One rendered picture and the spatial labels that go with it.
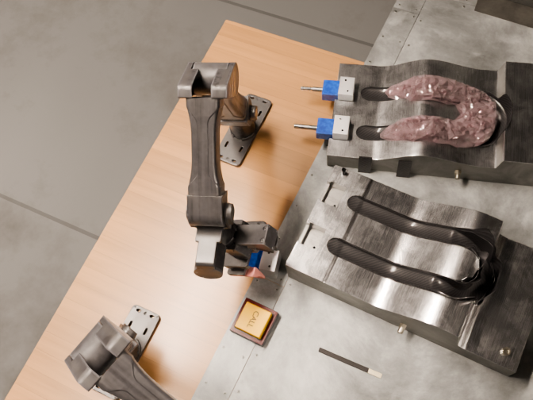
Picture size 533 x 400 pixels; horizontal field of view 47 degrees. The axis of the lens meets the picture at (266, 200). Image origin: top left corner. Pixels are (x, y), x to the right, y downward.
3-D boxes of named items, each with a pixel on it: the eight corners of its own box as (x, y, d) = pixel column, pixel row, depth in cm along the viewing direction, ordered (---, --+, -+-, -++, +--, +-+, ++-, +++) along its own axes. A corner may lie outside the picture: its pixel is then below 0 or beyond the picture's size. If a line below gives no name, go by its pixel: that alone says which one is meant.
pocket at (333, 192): (317, 205, 139) (317, 199, 136) (327, 186, 141) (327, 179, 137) (336, 213, 138) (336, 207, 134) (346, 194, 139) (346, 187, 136)
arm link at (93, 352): (139, 344, 128) (126, 346, 97) (117, 370, 126) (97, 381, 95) (116, 325, 128) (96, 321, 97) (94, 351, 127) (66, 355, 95)
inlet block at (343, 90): (299, 102, 153) (298, 90, 148) (302, 86, 155) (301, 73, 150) (352, 107, 151) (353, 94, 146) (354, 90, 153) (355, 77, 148)
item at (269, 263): (220, 267, 141) (216, 259, 136) (226, 247, 143) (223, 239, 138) (276, 278, 139) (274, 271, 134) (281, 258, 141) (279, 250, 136)
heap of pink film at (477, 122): (378, 146, 143) (381, 128, 136) (385, 82, 150) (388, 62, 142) (494, 157, 139) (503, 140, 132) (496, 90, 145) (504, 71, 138)
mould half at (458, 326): (288, 276, 139) (283, 258, 126) (335, 181, 147) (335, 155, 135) (508, 376, 126) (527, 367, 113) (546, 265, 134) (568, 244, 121)
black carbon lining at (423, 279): (323, 255, 133) (322, 240, 124) (353, 192, 138) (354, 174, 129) (481, 324, 124) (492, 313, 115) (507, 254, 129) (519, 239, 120)
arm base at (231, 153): (270, 85, 150) (244, 77, 152) (234, 153, 144) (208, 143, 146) (273, 103, 158) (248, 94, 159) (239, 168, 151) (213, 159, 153)
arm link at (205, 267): (234, 280, 121) (224, 255, 110) (191, 278, 122) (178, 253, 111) (240, 227, 126) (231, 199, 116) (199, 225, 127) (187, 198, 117)
